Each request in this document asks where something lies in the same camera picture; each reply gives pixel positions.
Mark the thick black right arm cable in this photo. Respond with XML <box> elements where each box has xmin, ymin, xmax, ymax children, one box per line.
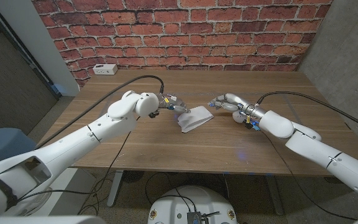
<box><xmin>254</xmin><ymin>91</ymin><xmax>358</xmax><ymax>135</ymax></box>

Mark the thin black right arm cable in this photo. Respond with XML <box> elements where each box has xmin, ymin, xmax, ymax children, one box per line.
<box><xmin>260</xmin><ymin>129</ymin><xmax>358</xmax><ymax>222</ymax></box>

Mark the blue chair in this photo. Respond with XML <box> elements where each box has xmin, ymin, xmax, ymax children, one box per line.
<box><xmin>0</xmin><ymin>128</ymin><xmax>37</xmax><ymax>169</ymax></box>

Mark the red brick print backdrop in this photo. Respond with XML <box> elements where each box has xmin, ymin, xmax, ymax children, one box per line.
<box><xmin>31</xmin><ymin>0</ymin><xmax>334</xmax><ymax>88</ymax></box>

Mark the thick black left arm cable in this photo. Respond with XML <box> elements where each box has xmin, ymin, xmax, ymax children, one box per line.
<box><xmin>35</xmin><ymin>74</ymin><xmax>165</xmax><ymax>149</ymax></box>

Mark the white baseball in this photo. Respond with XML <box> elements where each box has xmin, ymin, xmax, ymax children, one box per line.
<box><xmin>232</xmin><ymin>110</ymin><xmax>246</xmax><ymax>124</ymax></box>

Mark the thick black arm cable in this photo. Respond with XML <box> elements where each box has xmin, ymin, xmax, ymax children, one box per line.
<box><xmin>254</xmin><ymin>91</ymin><xmax>358</xmax><ymax>135</ymax></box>
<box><xmin>35</xmin><ymin>74</ymin><xmax>165</xmax><ymax>149</ymax></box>

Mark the grey metal table leg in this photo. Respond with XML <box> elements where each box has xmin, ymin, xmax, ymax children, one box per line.
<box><xmin>106</xmin><ymin>170</ymin><xmax>124</xmax><ymax>208</ymax></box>
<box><xmin>264</xmin><ymin>174</ymin><xmax>284</xmax><ymax>215</ymax></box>

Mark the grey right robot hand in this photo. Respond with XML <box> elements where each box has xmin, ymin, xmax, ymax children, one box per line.
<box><xmin>208</xmin><ymin>93</ymin><xmax>267</xmax><ymax>121</ymax></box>

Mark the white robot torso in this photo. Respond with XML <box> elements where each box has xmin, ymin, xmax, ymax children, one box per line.
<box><xmin>147</xmin><ymin>185</ymin><xmax>239</xmax><ymax>224</ymax></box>

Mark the white receipt paper strip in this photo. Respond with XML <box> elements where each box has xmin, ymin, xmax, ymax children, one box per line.
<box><xmin>177</xmin><ymin>105</ymin><xmax>214</xmax><ymax>134</ymax></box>

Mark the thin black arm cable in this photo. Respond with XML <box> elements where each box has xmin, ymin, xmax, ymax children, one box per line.
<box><xmin>260</xmin><ymin>129</ymin><xmax>358</xmax><ymax>222</ymax></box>
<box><xmin>16</xmin><ymin>116</ymin><xmax>141</xmax><ymax>215</ymax></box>

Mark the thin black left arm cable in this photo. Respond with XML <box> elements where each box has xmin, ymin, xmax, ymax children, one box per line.
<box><xmin>16</xmin><ymin>116</ymin><xmax>141</xmax><ymax>215</ymax></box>

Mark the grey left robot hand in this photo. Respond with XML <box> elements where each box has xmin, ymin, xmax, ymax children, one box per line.
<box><xmin>158</xmin><ymin>93</ymin><xmax>191</xmax><ymax>114</ymax></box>

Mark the small grey torso device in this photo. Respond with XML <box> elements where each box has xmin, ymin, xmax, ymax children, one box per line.
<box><xmin>186</xmin><ymin>211</ymin><xmax>211</xmax><ymax>224</ymax></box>

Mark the white power strip box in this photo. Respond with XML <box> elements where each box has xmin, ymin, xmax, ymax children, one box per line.
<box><xmin>92</xmin><ymin>63</ymin><xmax>119</xmax><ymax>76</ymax></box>

